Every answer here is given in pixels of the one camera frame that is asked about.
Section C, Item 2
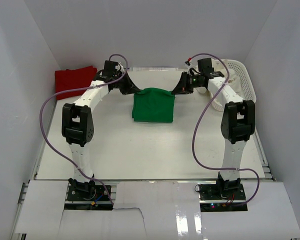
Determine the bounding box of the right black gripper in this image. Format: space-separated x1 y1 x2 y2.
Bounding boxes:
171 72 202 96

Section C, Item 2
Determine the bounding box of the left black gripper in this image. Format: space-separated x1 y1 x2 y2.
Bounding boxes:
113 71 140 96

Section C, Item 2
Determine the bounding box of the green t shirt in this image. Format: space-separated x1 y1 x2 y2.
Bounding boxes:
131 87 175 124

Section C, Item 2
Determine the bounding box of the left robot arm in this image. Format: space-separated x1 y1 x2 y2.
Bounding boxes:
61 60 140 201

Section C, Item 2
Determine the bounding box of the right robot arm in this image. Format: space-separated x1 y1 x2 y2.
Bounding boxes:
171 58 255 200

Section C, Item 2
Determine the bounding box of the paper label strip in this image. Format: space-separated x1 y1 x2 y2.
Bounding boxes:
129 67 179 72

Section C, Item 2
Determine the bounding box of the folded red t shirt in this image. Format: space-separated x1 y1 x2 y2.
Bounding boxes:
54 65 97 93

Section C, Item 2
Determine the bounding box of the cream white t shirt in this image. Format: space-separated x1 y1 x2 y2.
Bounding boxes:
212 59 242 96

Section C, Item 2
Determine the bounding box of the white perforated plastic basket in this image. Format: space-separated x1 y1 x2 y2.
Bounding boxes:
211 59 257 112

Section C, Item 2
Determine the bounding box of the white paper front cover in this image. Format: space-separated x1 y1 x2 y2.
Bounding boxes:
14 180 300 240

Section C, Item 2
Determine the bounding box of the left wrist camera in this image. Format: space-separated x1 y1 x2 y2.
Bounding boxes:
115 62 125 73

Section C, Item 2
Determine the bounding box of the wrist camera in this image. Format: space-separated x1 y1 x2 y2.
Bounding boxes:
184 57 196 76
115 62 125 73

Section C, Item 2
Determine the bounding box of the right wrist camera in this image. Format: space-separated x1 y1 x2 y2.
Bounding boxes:
184 57 196 76

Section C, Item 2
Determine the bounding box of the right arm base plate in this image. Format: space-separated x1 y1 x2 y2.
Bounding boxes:
194 183 248 213

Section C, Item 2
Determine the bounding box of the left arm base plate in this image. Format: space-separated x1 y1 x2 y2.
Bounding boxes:
64 185 113 211

